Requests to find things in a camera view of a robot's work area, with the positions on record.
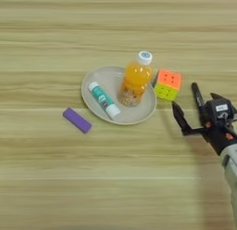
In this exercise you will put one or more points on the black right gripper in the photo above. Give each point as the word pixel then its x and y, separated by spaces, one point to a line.
pixel 220 136

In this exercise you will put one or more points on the colourful puzzle cube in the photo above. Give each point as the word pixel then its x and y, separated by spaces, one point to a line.
pixel 168 83

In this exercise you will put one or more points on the orange juice bottle white cap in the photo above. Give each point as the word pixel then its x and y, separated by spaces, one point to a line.
pixel 135 79

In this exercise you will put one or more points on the white teal glue stick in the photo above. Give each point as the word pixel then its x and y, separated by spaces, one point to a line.
pixel 103 99

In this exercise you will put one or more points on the beige round plate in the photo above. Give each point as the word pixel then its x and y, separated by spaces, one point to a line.
pixel 98 100

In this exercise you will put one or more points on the purple rectangular block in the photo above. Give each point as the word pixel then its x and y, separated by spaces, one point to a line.
pixel 77 120

